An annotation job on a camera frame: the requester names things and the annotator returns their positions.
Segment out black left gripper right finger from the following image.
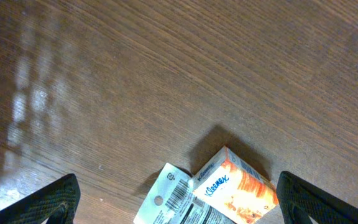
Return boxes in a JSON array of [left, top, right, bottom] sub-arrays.
[[277, 171, 358, 224]]

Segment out orange tissue pack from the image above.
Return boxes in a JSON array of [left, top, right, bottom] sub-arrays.
[[192, 146, 278, 224]]

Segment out grey orange snack packet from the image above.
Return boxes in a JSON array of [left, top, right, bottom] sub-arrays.
[[133, 163, 234, 224]]

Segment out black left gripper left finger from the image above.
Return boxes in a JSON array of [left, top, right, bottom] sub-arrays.
[[0, 174, 80, 224]]

